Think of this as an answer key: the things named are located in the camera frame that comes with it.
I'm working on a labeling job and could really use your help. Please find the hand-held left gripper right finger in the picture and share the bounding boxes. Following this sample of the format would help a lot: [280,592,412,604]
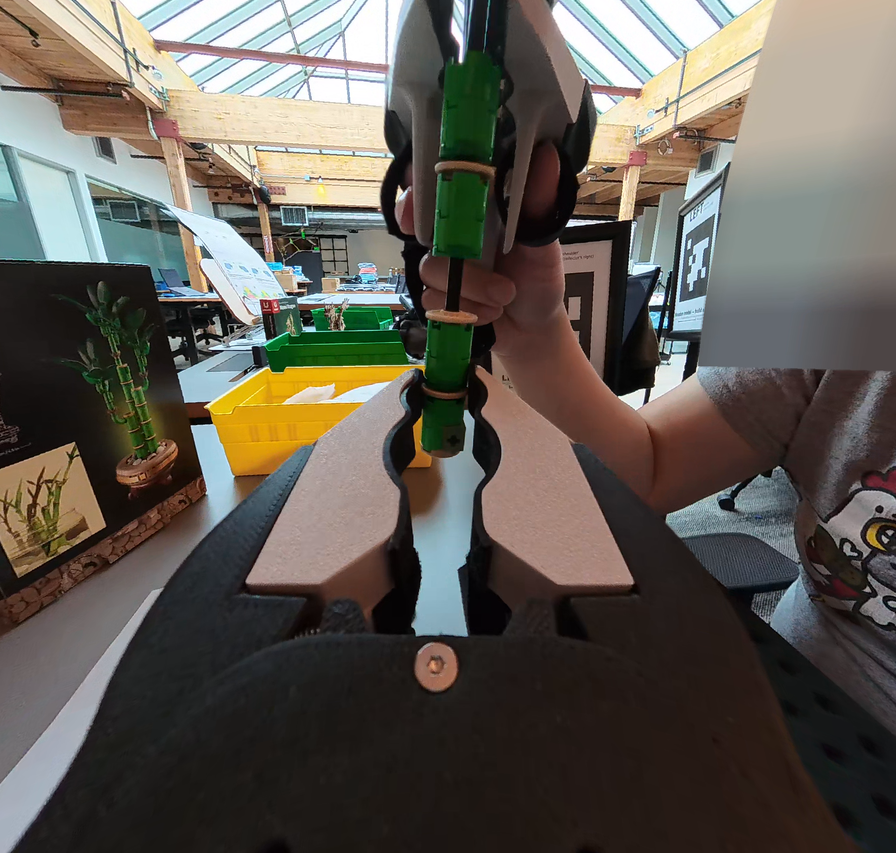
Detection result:
[465,366,636,633]

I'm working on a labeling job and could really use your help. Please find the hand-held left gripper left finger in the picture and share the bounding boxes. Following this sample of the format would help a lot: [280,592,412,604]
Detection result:
[245,369,421,633]

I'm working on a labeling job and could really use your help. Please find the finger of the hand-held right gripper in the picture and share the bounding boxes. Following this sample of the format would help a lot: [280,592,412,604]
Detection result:
[498,0,588,162]
[385,0,457,164]

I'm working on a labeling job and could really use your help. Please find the toy bamboo stalk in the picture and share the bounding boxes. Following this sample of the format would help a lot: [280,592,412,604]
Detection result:
[419,0,505,458]

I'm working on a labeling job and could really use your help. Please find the person's right forearm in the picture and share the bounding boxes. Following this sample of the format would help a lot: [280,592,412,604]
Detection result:
[490,335,771,518]

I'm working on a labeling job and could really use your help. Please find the person's right hand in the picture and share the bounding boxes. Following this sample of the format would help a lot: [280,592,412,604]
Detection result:
[394,140,582,372]

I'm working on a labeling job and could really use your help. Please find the yellow plastic bin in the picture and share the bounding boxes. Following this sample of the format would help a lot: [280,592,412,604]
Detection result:
[206,366,435,477]

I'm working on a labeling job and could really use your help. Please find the white plastic bag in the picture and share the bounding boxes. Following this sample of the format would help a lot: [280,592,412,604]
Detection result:
[283,382,393,406]

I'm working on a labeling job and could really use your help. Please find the framed marker sign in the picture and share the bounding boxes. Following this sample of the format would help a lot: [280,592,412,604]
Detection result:
[668,167,729,339]
[560,219,634,395]

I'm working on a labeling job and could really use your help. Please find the green plastic bin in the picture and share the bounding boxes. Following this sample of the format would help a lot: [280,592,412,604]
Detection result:
[265,331,410,372]

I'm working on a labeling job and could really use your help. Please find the small green bin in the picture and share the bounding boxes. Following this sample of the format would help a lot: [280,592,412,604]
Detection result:
[311,307,394,332]

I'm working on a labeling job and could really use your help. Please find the small dark box red label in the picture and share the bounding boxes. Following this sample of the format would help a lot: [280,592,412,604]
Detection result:
[260,296,303,339]

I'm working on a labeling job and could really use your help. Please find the black toy set box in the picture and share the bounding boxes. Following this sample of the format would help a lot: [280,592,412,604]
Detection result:
[0,259,207,633]

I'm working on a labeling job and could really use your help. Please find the tilted poster board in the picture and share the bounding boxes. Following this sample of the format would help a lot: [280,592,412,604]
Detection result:
[164,205,288,325]

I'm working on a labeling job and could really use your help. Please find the building instruction booklet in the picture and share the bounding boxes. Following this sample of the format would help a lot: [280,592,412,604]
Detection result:
[0,587,162,798]

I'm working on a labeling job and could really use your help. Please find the person's grey trousers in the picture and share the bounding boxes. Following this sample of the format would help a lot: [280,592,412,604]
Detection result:
[770,580,896,728]

